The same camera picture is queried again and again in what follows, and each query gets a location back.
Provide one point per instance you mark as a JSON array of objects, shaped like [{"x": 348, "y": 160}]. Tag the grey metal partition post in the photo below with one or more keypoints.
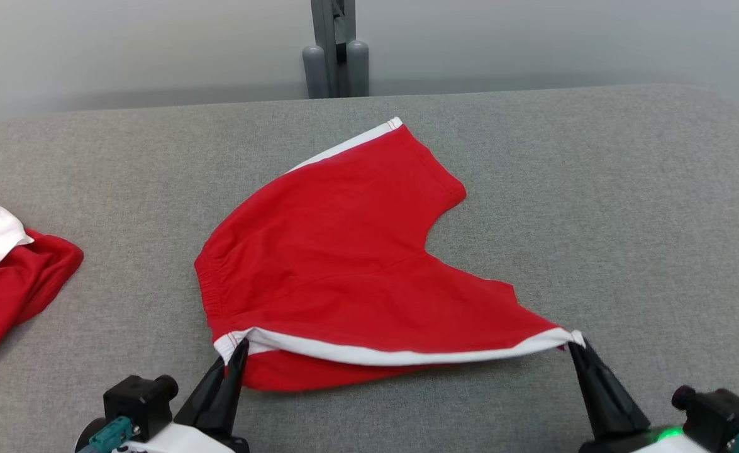
[{"x": 334, "y": 44}]

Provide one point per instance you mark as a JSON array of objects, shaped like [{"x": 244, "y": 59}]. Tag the grey cylindrical post foot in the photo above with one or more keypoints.
[
  {"x": 314, "y": 72},
  {"x": 358, "y": 69}
]

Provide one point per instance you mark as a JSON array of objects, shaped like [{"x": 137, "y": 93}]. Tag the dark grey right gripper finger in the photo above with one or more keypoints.
[
  {"x": 617, "y": 409},
  {"x": 592, "y": 402}
]

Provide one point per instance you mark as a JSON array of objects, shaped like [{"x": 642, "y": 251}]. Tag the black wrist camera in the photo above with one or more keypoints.
[
  {"x": 139, "y": 399},
  {"x": 718, "y": 412}
]

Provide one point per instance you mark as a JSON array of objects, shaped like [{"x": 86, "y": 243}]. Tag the red t-shirt with white sleeves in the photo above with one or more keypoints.
[{"x": 11, "y": 289}]

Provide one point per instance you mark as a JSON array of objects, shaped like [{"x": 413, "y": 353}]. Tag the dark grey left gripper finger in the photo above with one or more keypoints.
[
  {"x": 231, "y": 396},
  {"x": 199, "y": 406}
]

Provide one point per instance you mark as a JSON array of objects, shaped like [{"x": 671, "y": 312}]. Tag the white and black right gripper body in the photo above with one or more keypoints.
[{"x": 646, "y": 443}]

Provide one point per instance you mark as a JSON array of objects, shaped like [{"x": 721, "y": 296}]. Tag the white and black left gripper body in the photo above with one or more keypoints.
[{"x": 180, "y": 440}]

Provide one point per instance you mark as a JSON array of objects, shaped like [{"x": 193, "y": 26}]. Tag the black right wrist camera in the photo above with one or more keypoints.
[{"x": 718, "y": 412}]

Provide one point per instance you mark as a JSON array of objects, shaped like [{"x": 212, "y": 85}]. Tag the red shorts with white stripes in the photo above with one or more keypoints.
[{"x": 344, "y": 251}]

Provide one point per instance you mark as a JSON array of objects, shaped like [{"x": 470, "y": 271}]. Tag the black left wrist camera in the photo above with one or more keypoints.
[{"x": 139, "y": 399}]

